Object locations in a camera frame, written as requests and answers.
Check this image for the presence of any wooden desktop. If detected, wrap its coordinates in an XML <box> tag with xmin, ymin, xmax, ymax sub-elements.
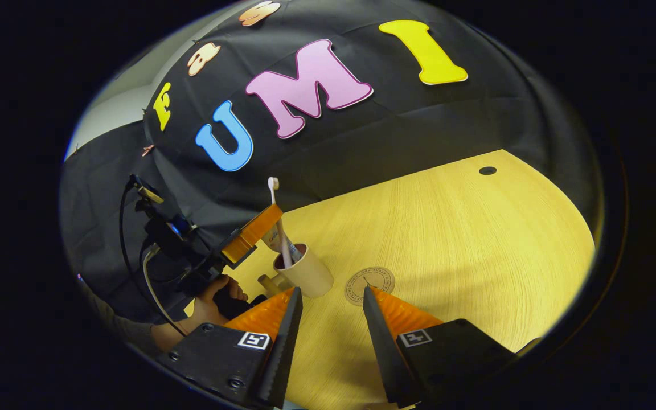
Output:
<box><xmin>186</xmin><ymin>149</ymin><xmax>596</xmax><ymax>410</ymax></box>

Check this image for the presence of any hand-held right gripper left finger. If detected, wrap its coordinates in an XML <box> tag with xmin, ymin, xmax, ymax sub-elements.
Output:
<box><xmin>157</xmin><ymin>286</ymin><xmax>304</xmax><ymax>409</ymax></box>

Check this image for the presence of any round cork coaster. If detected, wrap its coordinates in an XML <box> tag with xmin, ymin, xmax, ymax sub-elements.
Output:
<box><xmin>345</xmin><ymin>266</ymin><xmax>396</xmax><ymax>307</ymax></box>

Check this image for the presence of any white cable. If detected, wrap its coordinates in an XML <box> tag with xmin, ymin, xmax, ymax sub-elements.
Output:
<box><xmin>143</xmin><ymin>245</ymin><xmax>189</xmax><ymax>338</ymax></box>

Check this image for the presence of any white toothpaste tube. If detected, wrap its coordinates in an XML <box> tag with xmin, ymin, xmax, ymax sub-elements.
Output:
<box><xmin>263</xmin><ymin>228</ymin><xmax>306</xmax><ymax>263</ymax></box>

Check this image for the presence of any white toothbrush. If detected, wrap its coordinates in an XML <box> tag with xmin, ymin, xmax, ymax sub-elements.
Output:
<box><xmin>268</xmin><ymin>177</ymin><xmax>294</xmax><ymax>268</ymax></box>

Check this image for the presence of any black cable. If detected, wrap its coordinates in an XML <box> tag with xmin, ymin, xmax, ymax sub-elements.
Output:
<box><xmin>119</xmin><ymin>181</ymin><xmax>152</xmax><ymax>285</ymax></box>

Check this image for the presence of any black backdrop cloth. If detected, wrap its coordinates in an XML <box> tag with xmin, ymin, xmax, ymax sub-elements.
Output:
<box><xmin>60</xmin><ymin>0</ymin><xmax>602</xmax><ymax>325</ymax></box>

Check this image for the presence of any beige cup with wooden handle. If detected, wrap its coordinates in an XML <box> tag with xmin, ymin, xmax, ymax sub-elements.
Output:
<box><xmin>258</xmin><ymin>243</ymin><xmax>335</xmax><ymax>299</ymax></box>

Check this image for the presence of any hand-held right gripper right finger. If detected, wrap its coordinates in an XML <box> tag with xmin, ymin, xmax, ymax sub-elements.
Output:
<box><xmin>362</xmin><ymin>286</ymin><xmax>519</xmax><ymax>408</ymax></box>

